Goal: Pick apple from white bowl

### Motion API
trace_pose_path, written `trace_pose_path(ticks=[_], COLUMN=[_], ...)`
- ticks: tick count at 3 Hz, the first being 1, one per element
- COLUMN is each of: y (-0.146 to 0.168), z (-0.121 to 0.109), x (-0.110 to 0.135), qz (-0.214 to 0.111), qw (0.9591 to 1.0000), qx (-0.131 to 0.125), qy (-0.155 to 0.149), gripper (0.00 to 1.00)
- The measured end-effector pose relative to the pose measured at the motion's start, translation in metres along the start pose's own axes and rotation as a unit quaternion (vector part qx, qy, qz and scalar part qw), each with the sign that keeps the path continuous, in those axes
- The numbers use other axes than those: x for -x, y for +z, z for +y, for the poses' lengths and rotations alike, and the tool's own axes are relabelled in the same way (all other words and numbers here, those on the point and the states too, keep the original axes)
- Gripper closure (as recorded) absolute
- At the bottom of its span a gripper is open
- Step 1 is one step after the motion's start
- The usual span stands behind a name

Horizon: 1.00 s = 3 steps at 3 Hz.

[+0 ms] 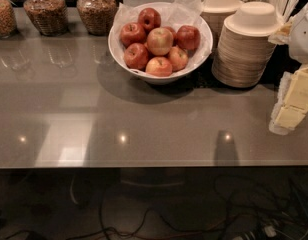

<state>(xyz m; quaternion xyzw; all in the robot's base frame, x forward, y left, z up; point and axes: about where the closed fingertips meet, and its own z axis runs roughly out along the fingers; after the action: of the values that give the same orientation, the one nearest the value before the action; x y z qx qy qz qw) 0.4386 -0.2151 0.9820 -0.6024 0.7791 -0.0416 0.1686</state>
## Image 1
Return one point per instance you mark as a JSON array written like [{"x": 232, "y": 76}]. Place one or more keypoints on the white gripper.
[{"x": 303, "y": 40}]

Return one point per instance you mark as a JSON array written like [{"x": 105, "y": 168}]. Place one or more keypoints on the yellow-red apple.
[
  {"x": 178, "y": 58},
  {"x": 160, "y": 41},
  {"x": 159, "y": 67}
]

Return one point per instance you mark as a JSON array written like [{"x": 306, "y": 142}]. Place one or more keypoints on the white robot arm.
[{"x": 297, "y": 39}]

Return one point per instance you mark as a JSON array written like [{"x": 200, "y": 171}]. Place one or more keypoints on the red apple right back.
[{"x": 188, "y": 37}]

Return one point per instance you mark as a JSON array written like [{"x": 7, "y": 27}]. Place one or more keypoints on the red apple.
[
  {"x": 149, "y": 18},
  {"x": 188, "y": 37},
  {"x": 132, "y": 32},
  {"x": 136, "y": 56}
]

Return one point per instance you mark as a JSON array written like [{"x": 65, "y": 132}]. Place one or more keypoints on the white ceramic bowl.
[{"x": 120, "y": 55}]

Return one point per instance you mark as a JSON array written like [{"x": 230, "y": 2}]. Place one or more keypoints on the red apple front left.
[{"x": 136, "y": 56}]

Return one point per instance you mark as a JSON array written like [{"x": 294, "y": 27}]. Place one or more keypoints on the red apple top back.
[{"x": 149, "y": 18}]

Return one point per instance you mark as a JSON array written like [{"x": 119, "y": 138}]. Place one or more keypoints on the red apple left back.
[{"x": 132, "y": 32}]

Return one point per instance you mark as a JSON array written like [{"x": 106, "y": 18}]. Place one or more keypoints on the front stack of paper bowls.
[{"x": 243, "y": 49}]

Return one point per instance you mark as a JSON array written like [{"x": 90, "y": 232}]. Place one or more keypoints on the stack of paper bowls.
[
  {"x": 243, "y": 49},
  {"x": 215, "y": 11}
]

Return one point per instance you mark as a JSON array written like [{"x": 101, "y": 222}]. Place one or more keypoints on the rear stack of paper bowls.
[{"x": 215, "y": 11}]

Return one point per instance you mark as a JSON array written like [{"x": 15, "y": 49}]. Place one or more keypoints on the white power adapter on floor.
[{"x": 270, "y": 231}]

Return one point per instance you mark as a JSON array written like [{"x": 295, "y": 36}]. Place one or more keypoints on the right glass cereal jar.
[{"x": 97, "y": 15}]

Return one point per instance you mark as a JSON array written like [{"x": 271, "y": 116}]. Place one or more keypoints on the glass cereal jar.
[
  {"x": 49, "y": 17},
  {"x": 97, "y": 15},
  {"x": 7, "y": 19}
]

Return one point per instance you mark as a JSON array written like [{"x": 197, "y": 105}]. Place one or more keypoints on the middle glass cereal jar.
[{"x": 49, "y": 17}]

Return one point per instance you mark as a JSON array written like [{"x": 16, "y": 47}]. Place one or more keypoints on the left glass cereal jar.
[{"x": 7, "y": 19}]

